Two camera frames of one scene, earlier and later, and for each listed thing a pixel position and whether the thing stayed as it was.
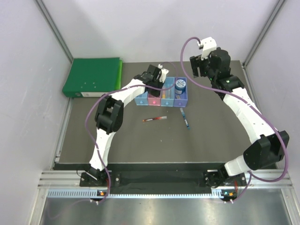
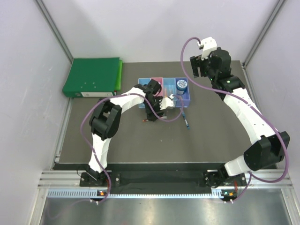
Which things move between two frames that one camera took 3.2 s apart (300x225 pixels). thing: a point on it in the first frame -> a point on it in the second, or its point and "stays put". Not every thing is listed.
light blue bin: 167,92 stays put
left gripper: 156,93 -> 150,115
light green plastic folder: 118,83 stays put
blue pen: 184,118 stays put
